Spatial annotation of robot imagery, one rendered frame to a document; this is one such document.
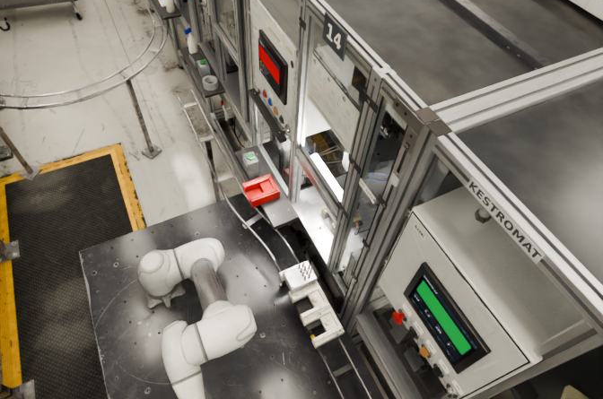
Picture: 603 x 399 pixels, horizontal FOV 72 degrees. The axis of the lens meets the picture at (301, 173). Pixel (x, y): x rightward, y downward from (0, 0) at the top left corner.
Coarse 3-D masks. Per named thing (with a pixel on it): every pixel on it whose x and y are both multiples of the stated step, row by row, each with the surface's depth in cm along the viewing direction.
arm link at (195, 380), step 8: (192, 376) 133; (200, 376) 135; (176, 384) 132; (184, 384) 131; (192, 384) 132; (200, 384) 134; (176, 392) 132; (184, 392) 131; (192, 392) 131; (200, 392) 133
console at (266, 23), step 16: (256, 0) 160; (256, 16) 166; (272, 16) 153; (256, 32) 172; (272, 32) 156; (288, 32) 149; (256, 48) 179; (272, 48) 158; (288, 48) 147; (256, 64) 186; (288, 64) 151; (256, 80) 194; (288, 80) 157; (272, 96) 180; (288, 96) 162; (288, 112) 168; (288, 128) 173
